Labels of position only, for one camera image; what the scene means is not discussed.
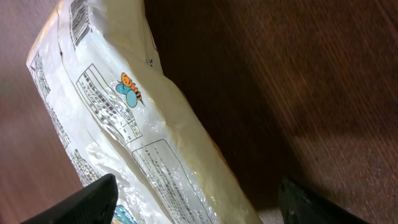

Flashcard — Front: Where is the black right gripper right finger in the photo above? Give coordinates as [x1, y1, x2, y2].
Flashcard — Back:
[279, 179, 368, 224]

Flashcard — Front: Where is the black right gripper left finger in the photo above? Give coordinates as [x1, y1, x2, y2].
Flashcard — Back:
[21, 174, 118, 224]

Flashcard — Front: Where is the cream snack bag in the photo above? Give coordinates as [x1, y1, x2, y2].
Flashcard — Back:
[26, 0, 260, 223]

